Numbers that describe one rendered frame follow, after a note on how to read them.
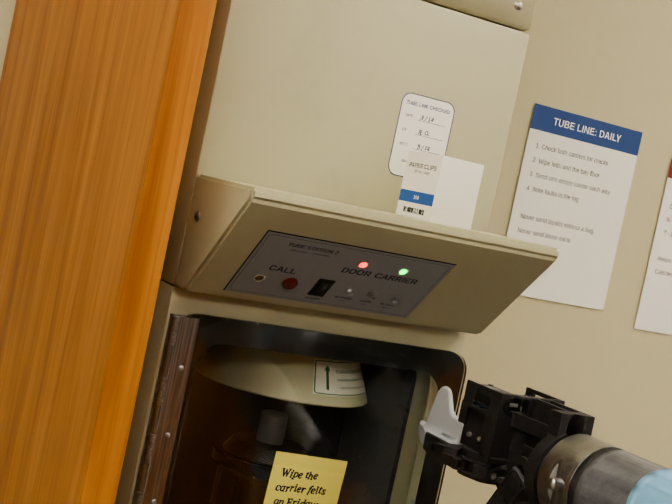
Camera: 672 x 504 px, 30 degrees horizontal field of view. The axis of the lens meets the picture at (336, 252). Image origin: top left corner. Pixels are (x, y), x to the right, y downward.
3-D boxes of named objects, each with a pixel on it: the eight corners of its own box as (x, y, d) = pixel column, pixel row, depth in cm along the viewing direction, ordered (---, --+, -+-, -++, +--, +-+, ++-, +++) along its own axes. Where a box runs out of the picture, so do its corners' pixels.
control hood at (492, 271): (171, 285, 109) (194, 172, 109) (468, 330, 125) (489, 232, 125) (224, 310, 99) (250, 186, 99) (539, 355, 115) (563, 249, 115)
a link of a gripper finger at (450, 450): (454, 431, 117) (510, 458, 110) (450, 450, 117) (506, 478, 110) (413, 427, 115) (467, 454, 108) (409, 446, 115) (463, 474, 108)
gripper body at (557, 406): (527, 385, 115) (615, 420, 105) (507, 476, 116) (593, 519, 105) (460, 377, 111) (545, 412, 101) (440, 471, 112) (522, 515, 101)
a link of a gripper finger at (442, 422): (434, 376, 121) (490, 400, 113) (421, 435, 122) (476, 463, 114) (407, 373, 120) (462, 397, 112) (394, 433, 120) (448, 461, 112)
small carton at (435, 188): (394, 214, 115) (408, 149, 115) (435, 222, 118) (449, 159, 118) (429, 222, 111) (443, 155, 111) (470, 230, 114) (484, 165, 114)
